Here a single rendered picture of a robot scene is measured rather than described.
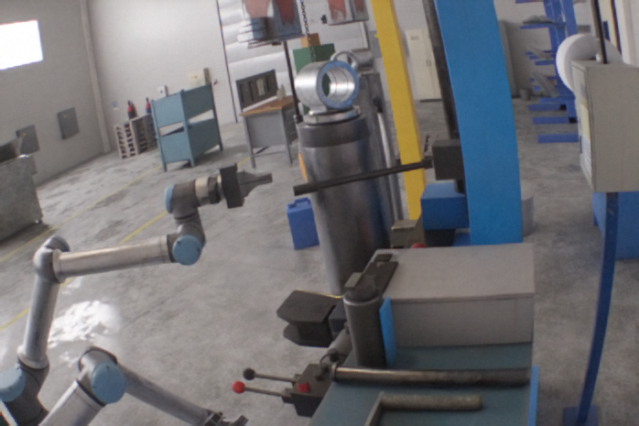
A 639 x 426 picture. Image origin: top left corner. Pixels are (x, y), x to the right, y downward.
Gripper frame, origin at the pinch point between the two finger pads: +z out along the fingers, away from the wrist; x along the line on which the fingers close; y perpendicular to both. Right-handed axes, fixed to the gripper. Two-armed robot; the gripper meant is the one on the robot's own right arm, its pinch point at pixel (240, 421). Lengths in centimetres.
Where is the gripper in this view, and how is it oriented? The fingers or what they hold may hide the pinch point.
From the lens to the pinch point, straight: 144.6
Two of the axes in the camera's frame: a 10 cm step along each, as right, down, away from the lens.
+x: 7.3, 6.8, 0.1
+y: 3.3, -3.6, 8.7
